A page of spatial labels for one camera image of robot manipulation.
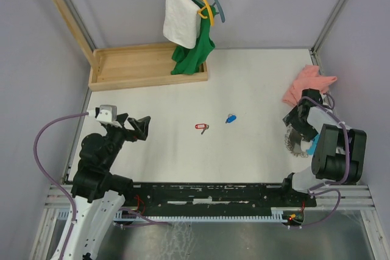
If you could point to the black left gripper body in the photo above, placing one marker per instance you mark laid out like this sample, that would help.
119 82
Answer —
117 136

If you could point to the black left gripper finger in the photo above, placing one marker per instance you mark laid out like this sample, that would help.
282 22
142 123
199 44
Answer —
140 127
121 119

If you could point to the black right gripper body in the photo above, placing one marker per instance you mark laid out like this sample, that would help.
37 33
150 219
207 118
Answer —
302 128

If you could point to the key with red tag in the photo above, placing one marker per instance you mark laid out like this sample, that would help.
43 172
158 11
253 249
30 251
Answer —
202 127

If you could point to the key with blue tag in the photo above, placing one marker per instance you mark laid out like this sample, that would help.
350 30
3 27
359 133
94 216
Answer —
230 118

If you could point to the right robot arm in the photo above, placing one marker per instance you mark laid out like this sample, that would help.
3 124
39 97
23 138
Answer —
335 149

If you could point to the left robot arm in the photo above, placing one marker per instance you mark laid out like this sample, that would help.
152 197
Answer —
96 193

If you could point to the pink cloth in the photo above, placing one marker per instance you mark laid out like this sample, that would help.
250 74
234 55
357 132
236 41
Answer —
308 78

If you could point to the wooden tray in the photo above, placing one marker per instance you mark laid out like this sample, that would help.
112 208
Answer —
139 66

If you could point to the green garment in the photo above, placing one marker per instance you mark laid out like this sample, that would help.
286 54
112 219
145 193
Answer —
188 61

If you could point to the white towel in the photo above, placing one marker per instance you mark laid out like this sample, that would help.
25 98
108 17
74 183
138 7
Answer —
182 22

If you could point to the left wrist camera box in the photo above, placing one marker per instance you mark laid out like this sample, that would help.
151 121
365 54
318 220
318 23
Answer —
107 115

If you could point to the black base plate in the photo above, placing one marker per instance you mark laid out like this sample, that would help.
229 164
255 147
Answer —
214 199

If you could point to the wooden rack post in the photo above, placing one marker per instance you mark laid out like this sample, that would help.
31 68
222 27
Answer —
79 31

